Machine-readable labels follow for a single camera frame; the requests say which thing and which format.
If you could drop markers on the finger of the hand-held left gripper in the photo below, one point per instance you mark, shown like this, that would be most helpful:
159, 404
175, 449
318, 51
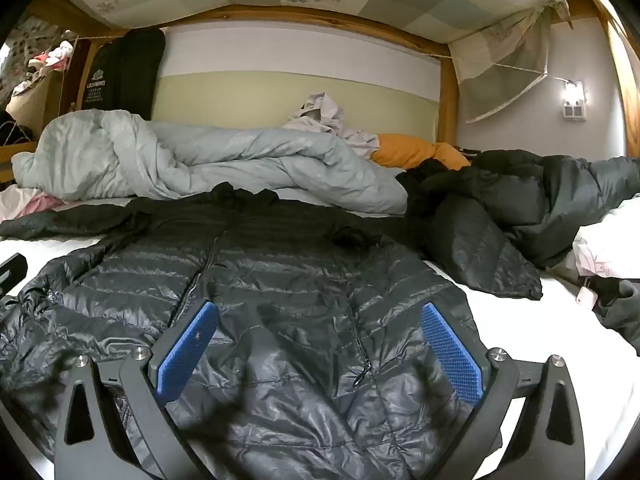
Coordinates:
11, 272

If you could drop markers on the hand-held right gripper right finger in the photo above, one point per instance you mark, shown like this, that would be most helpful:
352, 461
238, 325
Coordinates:
452, 355

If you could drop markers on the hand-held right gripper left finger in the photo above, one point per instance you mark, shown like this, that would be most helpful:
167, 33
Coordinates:
187, 350

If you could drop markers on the black puffer jacket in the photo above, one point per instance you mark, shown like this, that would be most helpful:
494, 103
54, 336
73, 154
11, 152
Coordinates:
290, 285

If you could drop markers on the pile of pink white clothes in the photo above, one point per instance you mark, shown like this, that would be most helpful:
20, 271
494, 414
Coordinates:
52, 55

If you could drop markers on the pink and white cloth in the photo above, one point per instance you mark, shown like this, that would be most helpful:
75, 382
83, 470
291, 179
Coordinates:
30, 202

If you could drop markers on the white bed sheet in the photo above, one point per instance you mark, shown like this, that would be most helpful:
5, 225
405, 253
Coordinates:
540, 340

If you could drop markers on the pink tag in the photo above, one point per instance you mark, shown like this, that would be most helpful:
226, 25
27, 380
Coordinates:
586, 295

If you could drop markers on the dark grey cloth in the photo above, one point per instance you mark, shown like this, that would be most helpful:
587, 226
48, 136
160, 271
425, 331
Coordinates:
622, 310

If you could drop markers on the beige bag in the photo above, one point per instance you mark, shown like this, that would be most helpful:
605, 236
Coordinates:
30, 95

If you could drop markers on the dark grey-green down coat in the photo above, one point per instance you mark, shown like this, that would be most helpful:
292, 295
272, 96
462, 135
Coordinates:
560, 195

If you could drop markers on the white and pink bedding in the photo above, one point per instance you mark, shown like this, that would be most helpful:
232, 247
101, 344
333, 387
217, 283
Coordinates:
612, 240

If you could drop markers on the light blue-grey duvet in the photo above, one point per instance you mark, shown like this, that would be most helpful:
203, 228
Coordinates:
240, 160

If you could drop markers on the orange pillow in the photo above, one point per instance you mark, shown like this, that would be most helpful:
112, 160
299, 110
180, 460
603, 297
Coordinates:
410, 152

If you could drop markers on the black printed hanging garment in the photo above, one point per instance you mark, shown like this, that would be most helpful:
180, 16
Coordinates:
125, 75

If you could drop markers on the pale lilac crumpled cloth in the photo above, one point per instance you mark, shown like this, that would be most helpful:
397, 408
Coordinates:
330, 115

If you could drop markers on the checkered tied curtain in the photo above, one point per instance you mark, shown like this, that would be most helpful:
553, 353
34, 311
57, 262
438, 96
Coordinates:
500, 65

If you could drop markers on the white wall socket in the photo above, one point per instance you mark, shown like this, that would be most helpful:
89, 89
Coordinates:
574, 111

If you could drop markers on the wooden bed frame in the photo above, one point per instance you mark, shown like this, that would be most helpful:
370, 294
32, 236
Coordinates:
300, 14

